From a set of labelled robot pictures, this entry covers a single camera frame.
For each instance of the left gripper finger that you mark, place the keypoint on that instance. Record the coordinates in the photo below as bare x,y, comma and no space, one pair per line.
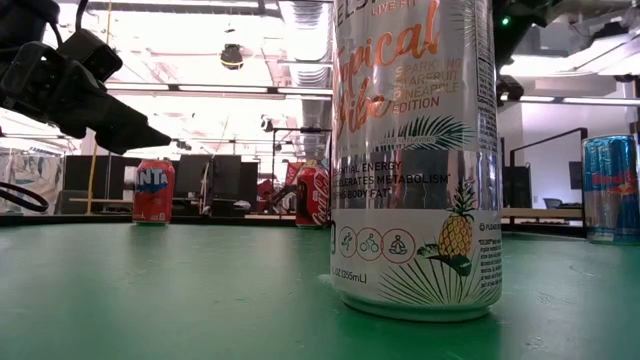
115,127

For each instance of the white Celsius energy can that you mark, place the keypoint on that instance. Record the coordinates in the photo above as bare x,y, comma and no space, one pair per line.
415,175

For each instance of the black monitor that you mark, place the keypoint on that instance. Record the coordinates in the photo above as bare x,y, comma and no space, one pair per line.
85,175
225,175

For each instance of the red Fanta strawberry can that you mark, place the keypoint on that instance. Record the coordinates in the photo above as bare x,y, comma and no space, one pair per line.
153,195

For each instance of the grey patterned tarp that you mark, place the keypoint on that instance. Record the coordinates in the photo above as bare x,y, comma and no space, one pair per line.
30,165

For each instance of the black ceiling dome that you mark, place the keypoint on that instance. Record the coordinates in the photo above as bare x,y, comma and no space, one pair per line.
231,56

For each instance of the black desktop computer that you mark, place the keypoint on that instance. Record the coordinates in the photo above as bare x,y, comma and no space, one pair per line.
517,185

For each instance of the red background machine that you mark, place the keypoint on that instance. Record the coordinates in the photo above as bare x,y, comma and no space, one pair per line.
270,192

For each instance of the green table mat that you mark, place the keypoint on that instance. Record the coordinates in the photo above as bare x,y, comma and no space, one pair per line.
100,300

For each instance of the blue silver Red Bull can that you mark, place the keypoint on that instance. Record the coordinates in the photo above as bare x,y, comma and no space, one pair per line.
610,190

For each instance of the Star Wars Coca-Cola can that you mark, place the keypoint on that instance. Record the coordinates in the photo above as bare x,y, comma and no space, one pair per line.
312,197

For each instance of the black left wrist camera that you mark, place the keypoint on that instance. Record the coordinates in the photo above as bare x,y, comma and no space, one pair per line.
92,55

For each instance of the black aluminium table frame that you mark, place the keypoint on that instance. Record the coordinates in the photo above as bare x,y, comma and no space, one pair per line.
75,220

